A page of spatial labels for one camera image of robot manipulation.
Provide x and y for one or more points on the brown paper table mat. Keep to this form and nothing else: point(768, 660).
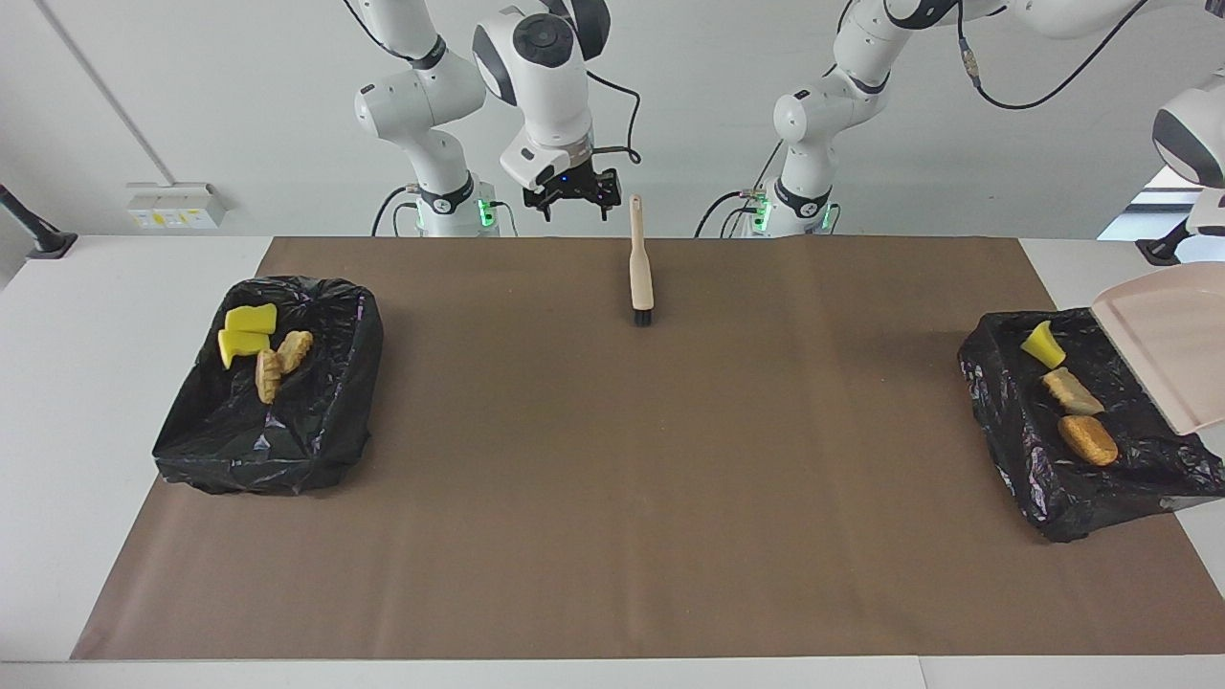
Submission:
point(670, 555)

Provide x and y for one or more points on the white wall outlet box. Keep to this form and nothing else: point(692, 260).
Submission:
point(177, 206)

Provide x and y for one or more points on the black plastic lined bin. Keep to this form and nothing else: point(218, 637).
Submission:
point(1034, 478)
point(316, 411)

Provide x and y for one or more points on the beige plastic dustpan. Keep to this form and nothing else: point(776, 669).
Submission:
point(1177, 354)

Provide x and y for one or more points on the striped toy croissant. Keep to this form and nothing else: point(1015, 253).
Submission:
point(268, 376)
point(294, 351)
point(1072, 392)

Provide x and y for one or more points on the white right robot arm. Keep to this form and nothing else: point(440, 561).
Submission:
point(545, 96)

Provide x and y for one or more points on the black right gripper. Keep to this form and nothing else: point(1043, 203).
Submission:
point(565, 182)

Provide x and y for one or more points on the bright window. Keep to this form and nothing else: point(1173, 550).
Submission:
point(1139, 215)

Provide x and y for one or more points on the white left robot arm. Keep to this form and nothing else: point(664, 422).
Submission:
point(823, 115)

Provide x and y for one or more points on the brown toy nugget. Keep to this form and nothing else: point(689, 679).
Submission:
point(1089, 440)

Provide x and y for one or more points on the green and yellow sponge piece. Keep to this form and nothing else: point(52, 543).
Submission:
point(241, 346)

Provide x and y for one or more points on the black clamp stand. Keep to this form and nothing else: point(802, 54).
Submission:
point(1163, 251)
point(33, 230)

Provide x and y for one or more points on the beige brush with black bristles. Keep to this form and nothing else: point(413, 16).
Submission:
point(641, 277)

